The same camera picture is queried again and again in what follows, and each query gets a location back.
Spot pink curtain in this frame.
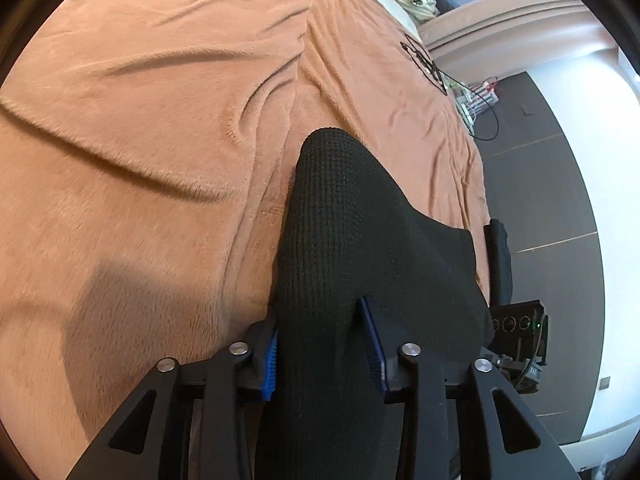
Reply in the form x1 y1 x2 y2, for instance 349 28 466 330
419 0 618 63

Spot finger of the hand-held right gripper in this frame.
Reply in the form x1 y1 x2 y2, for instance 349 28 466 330
481 347 521 370

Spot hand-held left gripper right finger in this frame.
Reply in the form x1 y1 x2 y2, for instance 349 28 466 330
359 296 571 480

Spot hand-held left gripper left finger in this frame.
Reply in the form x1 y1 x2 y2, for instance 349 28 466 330
65 320 278 480

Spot white power strip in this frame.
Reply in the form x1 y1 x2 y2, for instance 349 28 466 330
452 77 501 128

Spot thin black cable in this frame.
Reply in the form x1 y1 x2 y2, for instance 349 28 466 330
400 35 453 95

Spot black cloth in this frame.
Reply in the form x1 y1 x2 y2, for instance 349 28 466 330
483 218 514 307

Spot orange-brown blanket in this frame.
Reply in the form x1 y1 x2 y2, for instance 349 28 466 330
0 0 493 471

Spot black knit pants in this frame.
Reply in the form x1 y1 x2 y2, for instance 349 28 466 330
257 127 496 480

